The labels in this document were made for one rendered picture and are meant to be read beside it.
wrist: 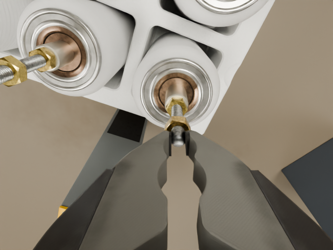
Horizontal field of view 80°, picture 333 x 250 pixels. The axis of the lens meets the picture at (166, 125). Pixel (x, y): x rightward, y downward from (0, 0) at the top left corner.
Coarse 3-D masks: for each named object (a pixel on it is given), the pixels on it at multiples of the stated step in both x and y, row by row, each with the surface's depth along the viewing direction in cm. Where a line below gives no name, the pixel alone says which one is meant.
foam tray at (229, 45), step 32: (96, 0) 33; (128, 0) 23; (160, 0) 26; (160, 32) 35; (192, 32) 25; (224, 32) 28; (256, 32) 25; (128, 64) 27; (224, 64) 26; (96, 96) 29; (128, 96) 29; (192, 128) 31
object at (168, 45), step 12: (168, 36) 28; (180, 36) 27; (156, 48) 21; (168, 48) 19; (180, 48) 19; (192, 48) 20; (144, 60) 20; (156, 60) 20; (192, 60) 19; (204, 60) 20; (144, 72) 20; (216, 72) 21; (132, 84) 22; (216, 84) 21; (216, 96) 21
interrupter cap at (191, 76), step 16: (160, 64) 19; (176, 64) 19; (192, 64) 19; (144, 80) 20; (160, 80) 20; (176, 80) 20; (192, 80) 20; (208, 80) 20; (144, 96) 21; (160, 96) 21; (192, 96) 21; (208, 96) 21; (160, 112) 22; (192, 112) 22
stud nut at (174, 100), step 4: (172, 100) 17; (176, 100) 17; (180, 100) 18; (168, 104) 18; (172, 104) 18; (180, 104) 18; (184, 104) 18; (168, 108) 18; (184, 108) 18; (168, 112) 18; (184, 112) 18
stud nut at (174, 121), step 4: (172, 116) 15; (176, 116) 15; (168, 120) 15; (172, 120) 14; (176, 120) 14; (180, 120) 14; (184, 120) 14; (168, 124) 14; (172, 124) 14; (176, 124) 14; (180, 124) 14; (184, 124) 14; (188, 124) 15; (168, 128) 14; (184, 128) 14; (188, 128) 14
